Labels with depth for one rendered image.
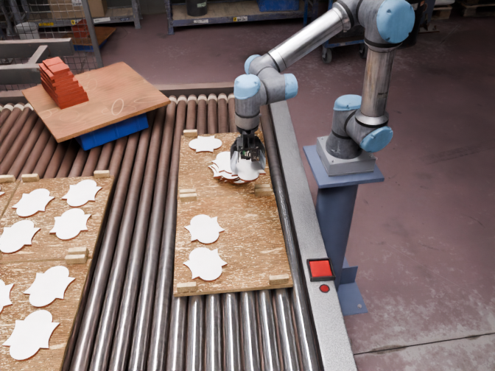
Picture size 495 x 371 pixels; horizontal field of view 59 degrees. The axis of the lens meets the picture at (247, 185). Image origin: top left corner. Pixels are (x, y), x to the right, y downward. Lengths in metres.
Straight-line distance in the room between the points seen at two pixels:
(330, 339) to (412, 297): 1.36
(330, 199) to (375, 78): 0.63
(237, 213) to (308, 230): 0.25
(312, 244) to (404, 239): 1.45
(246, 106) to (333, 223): 0.89
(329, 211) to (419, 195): 1.32
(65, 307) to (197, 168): 0.71
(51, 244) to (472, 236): 2.37
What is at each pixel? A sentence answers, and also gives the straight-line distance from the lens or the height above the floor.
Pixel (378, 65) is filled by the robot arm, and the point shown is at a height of 1.38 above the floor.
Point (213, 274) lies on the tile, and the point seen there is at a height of 0.95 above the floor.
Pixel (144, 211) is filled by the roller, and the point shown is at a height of 0.92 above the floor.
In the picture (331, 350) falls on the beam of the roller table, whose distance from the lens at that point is 1.25.
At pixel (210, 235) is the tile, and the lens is 1.44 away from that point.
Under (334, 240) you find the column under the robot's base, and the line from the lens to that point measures 2.09.
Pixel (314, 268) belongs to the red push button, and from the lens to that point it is 1.38.
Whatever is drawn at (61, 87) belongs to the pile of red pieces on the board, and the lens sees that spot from 2.03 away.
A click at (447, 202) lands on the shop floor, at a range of 3.21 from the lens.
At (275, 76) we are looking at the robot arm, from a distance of 1.35.
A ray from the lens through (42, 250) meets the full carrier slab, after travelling 1.56.
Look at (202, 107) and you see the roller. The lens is 2.15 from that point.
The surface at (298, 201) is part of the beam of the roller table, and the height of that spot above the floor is 0.91.
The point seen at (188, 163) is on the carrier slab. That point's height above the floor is 0.94.
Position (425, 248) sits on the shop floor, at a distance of 2.84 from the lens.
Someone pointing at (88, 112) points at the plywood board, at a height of 1.04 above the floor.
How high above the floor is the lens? 1.99
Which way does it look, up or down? 40 degrees down
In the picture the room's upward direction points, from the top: 1 degrees counter-clockwise
